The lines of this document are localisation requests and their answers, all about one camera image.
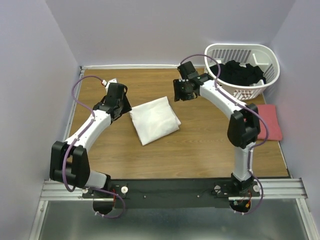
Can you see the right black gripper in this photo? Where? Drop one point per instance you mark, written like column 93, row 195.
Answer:
column 177, row 94

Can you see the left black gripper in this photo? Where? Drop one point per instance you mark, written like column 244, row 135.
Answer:
column 127, row 107

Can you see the white printed t-shirt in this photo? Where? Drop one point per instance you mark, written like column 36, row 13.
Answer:
column 154, row 119

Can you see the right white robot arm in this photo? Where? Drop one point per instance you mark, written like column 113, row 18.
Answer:
column 243, row 126

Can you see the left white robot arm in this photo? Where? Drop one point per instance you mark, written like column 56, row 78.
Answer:
column 69, row 161

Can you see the black clothes in basket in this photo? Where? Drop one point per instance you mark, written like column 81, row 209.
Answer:
column 232, row 73

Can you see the white plastic laundry basket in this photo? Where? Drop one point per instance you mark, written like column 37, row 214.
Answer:
column 254, row 54

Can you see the folded red t-shirt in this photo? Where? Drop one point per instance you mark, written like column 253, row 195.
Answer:
column 269, row 115

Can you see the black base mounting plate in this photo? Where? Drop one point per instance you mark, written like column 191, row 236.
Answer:
column 172, row 193

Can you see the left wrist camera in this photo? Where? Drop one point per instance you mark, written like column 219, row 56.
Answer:
column 106, row 84

